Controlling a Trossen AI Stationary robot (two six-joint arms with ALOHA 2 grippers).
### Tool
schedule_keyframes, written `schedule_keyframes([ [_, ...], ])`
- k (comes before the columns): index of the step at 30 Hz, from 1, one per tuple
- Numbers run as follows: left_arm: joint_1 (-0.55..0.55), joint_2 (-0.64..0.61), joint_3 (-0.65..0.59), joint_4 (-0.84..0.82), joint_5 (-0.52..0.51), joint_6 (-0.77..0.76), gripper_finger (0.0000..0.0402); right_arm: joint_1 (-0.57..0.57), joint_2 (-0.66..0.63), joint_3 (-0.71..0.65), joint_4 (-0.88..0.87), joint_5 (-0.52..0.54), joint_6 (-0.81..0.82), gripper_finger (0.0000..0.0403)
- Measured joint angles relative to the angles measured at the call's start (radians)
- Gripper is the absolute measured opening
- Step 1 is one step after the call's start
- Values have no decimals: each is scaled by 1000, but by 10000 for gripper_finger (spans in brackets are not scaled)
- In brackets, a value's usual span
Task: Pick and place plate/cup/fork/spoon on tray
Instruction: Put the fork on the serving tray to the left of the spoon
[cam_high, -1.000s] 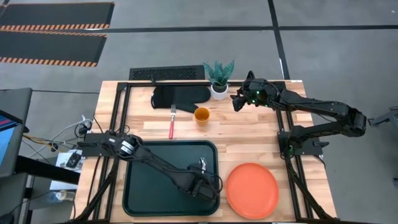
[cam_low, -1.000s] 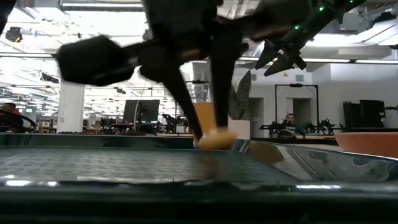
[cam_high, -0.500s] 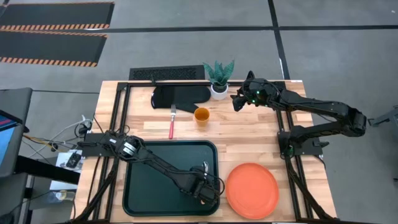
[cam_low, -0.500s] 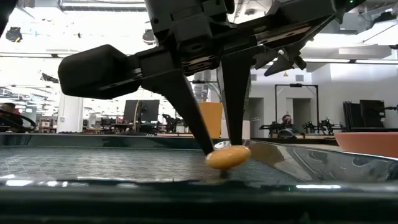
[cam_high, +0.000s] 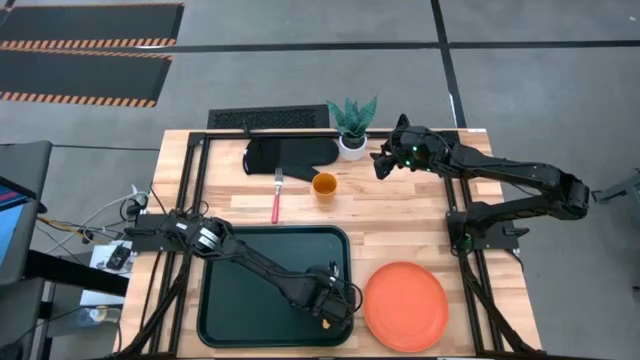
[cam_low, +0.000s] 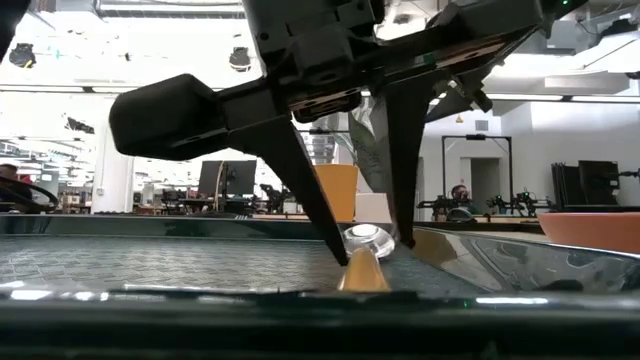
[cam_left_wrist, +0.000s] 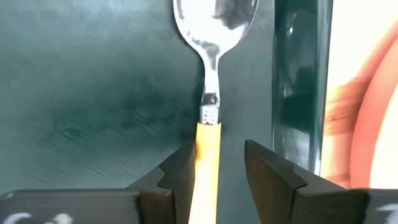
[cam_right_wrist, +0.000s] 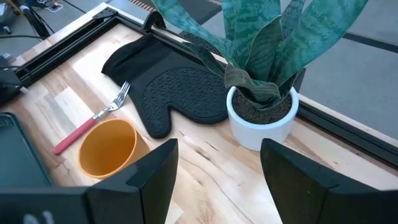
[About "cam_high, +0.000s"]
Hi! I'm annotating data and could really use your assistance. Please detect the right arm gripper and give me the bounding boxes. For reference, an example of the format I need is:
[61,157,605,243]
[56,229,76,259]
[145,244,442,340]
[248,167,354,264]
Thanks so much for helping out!
[370,113,454,181]

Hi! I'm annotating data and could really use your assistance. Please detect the black mat with striped edge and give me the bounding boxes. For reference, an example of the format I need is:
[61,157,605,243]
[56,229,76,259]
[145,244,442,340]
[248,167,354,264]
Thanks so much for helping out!
[0,48,174,109]
[0,2,185,52]

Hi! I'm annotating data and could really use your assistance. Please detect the succulent in white pot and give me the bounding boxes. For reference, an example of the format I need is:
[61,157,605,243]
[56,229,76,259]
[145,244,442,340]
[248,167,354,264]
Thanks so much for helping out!
[325,95,379,162]

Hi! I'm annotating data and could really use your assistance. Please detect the black keyboard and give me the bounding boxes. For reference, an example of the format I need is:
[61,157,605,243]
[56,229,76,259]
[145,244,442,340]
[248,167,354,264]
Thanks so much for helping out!
[207,104,331,130]

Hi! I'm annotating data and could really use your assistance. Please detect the black oven mitt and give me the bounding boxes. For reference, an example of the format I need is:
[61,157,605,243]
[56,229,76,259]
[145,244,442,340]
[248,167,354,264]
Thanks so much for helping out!
[242,136,341,183]

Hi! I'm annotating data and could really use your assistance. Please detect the monitor with blue screen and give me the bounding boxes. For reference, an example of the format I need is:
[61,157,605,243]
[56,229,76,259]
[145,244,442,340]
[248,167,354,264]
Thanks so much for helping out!
[0,175,43,287]

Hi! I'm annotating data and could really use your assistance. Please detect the grey stand leg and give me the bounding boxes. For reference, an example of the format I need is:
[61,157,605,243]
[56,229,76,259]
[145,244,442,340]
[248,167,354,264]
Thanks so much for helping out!
[591,168,640,221]

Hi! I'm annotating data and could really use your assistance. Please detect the dark green serving tray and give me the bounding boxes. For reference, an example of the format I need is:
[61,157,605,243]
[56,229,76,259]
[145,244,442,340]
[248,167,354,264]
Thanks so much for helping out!
[196,224,355,349]

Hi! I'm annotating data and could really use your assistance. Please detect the white paper sheet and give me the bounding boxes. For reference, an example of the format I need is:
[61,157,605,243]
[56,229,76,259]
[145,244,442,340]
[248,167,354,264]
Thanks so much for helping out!
[79,239,135,308]

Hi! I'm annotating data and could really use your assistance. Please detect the small black handheld device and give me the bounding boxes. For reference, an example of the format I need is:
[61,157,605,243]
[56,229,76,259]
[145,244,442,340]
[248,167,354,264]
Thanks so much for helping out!
[105,243,133,273]

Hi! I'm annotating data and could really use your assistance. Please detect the yellow-orange plastic cup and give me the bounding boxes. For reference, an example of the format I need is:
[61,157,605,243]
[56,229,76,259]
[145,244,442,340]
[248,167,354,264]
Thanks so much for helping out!
[311,172,339,205]

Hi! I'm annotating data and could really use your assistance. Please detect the black desk beam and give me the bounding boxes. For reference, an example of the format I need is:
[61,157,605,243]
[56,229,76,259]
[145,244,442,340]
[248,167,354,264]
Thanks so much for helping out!
[23,248,130,298]

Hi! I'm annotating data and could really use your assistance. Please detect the white cable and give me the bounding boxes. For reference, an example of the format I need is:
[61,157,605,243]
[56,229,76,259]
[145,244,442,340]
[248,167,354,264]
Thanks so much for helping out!
[43,183,151,254]

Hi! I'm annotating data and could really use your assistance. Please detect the red-handled metal fork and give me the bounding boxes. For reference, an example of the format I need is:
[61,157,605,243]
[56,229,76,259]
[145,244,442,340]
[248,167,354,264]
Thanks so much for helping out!
[270,167,285,225]

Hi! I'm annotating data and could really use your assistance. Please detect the orange round plate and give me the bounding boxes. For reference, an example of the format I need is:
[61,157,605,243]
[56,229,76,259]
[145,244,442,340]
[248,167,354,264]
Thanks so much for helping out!
[362,261,450,354]

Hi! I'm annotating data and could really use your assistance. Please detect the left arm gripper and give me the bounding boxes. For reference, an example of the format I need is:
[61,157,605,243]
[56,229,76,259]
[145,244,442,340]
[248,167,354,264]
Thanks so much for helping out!
[298,263,365,335]

